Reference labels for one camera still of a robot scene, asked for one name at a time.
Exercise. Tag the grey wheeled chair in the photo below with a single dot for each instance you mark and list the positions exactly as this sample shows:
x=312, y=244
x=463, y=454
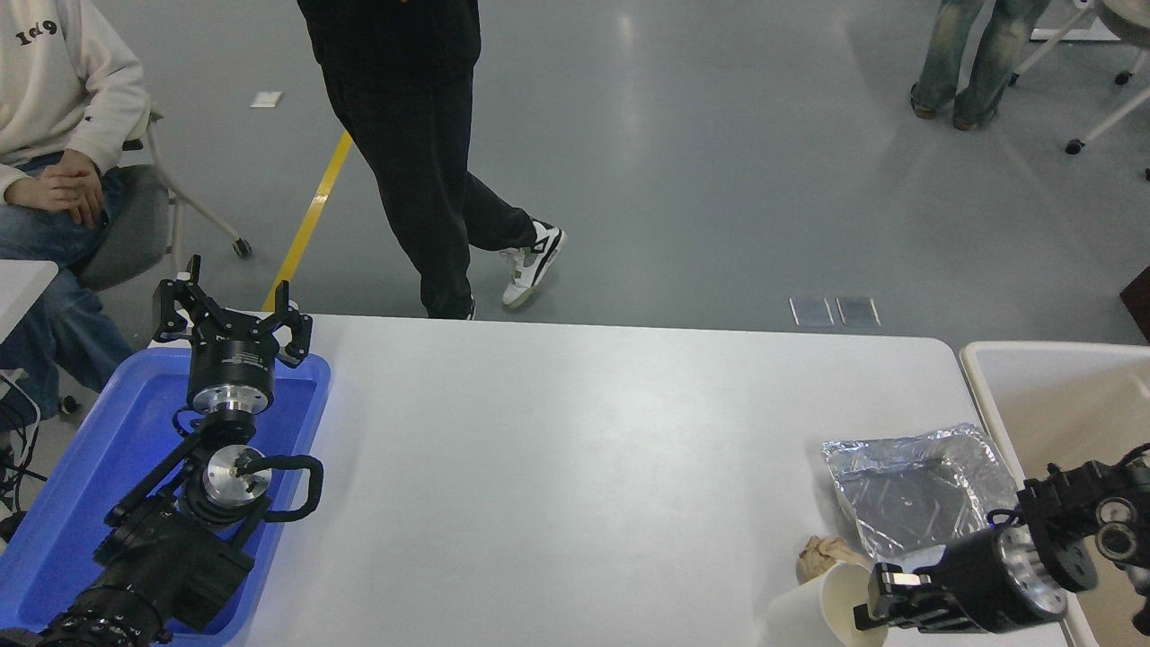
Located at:
x=130, y=225

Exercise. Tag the seated person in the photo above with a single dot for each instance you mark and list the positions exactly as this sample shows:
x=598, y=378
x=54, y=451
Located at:
x=54, y=90

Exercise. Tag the standing person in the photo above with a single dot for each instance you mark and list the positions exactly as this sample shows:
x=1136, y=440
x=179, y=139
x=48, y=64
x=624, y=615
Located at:
x=404, y=117

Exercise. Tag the person's hand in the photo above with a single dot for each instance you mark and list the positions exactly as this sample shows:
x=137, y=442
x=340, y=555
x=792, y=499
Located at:
x=36, y=193
x=76, y=189

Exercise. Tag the blue plastic tray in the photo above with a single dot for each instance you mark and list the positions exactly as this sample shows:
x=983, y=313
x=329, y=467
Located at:
x=90, y=467

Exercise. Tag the large pale bin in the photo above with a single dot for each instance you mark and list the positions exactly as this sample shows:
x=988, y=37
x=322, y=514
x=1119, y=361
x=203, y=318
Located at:
x=1060, y=404

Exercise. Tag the crinkled foil tray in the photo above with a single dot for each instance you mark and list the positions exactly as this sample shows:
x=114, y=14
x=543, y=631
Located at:
x=916, y=494

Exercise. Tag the dark brown object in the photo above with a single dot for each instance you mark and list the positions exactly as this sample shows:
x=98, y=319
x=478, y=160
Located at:
x=1137, y=305

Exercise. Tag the white wheeled chair frame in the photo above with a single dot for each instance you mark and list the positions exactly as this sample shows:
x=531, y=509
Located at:
x=1110, y=115

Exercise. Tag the small white table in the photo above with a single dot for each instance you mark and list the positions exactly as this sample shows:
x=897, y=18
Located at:
x=22, y=288

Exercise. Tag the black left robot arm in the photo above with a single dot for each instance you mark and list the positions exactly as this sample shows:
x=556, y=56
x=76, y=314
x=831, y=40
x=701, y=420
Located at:
x=166, y=562

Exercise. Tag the white paper cup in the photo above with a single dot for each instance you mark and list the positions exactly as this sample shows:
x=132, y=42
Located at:
x=804, y=615

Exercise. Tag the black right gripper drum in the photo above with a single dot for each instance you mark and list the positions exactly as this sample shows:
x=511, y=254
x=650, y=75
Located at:
x=975, y=584

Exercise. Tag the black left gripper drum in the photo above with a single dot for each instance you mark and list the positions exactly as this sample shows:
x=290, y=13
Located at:
x=231, y=359

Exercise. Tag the crumpled tan paper ball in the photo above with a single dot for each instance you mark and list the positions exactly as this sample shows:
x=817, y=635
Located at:
x=819, y=557

